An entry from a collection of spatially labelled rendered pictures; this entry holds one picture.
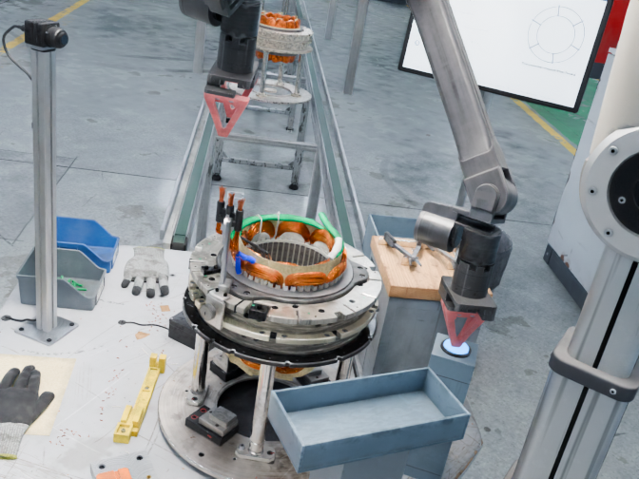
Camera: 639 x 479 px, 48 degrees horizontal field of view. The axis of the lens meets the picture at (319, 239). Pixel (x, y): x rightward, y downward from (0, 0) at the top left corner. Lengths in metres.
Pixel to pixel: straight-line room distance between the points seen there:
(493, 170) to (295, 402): 0.43
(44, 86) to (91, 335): 0.52
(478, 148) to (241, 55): 0.38
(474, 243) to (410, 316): 0.28
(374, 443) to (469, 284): 0.30
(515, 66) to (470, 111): 0.99
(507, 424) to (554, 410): 1.84
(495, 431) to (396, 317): 1.54
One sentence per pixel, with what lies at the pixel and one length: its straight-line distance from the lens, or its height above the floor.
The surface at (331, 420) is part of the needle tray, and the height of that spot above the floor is 1.02.
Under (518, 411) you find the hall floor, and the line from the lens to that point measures 2.94.
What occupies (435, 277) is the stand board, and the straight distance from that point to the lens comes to 1.33.
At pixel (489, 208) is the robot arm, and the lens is 1.06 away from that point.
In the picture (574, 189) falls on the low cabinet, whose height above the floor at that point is 0.48.
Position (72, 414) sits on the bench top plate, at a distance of 1.36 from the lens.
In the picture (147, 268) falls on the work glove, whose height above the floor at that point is 0.80.
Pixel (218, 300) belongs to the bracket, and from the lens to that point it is 1.08.
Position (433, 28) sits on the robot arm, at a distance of 1.15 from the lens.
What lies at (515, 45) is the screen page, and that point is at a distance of 2.09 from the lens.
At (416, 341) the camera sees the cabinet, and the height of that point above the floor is 0.95.
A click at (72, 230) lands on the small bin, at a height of 0.82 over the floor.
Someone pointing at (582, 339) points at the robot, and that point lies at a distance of 0.97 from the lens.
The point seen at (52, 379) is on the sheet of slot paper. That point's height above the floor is 0.78.
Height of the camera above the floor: 1.66
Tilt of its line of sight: 25 degrees down
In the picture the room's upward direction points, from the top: 10 degrees clockwise
